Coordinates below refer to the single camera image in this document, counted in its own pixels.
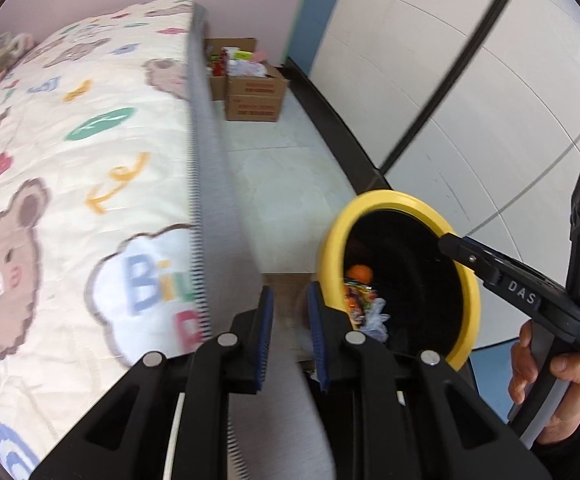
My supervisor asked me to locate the printed cardboard box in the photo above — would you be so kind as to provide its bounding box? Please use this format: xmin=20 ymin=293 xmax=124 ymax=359
xmin=224 ymin=62 xmax=292 ymax=123

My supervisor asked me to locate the pile of assorted packets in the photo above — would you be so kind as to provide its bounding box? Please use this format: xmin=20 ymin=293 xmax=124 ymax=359
xmin=209 ymin=46 xmax=270 ymax=80

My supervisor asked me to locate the person's right hand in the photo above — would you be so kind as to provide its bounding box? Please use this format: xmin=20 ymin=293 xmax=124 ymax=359
xmin=509 ymin=320 xmax=580 ymax=444

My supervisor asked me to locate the black bin with yellow rim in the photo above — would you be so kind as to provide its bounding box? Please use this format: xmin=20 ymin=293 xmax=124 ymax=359
xmin=318 ymin=189 xmax=482 ymax=368

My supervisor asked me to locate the colourful snack packet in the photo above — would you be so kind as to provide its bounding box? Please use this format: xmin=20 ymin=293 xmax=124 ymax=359
xmin=344 ymin=282 xmax=378 ymax=332

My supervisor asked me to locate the grey mattress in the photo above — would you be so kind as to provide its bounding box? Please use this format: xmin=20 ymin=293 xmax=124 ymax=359
xmin=187 ymin=2 xmax=341 ymax=480

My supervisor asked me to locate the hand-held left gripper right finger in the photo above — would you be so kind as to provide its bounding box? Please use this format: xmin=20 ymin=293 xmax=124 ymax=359
xmin=306 ymin=281 xmax=553 ymax=480

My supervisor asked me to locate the bear print quilt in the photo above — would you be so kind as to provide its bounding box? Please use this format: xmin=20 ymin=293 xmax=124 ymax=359
xmin=0 ymin=0 xmax=208 ymax=480

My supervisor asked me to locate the orange plastic bag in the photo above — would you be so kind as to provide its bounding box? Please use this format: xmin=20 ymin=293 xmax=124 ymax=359
xmin=346 ymin=264 xmax=375 ymax=285

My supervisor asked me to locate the white wardrobe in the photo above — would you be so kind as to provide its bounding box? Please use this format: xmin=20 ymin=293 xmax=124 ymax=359
xmin=285 ymin=0 xmax=580 ymax=351

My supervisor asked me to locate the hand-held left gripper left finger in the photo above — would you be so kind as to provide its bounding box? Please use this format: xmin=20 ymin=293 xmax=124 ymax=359
xmin=30 ymin=286 xmax=276 ymax=480

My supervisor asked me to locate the beige plush toy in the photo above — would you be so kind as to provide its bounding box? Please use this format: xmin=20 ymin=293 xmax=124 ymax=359
xmin=0 ymin=31 xmax=36 ymax=77

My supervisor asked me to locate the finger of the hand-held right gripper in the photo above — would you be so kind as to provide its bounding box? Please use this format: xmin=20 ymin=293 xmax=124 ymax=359
xmin=439 ymin=231 xmax=505 ymax=289

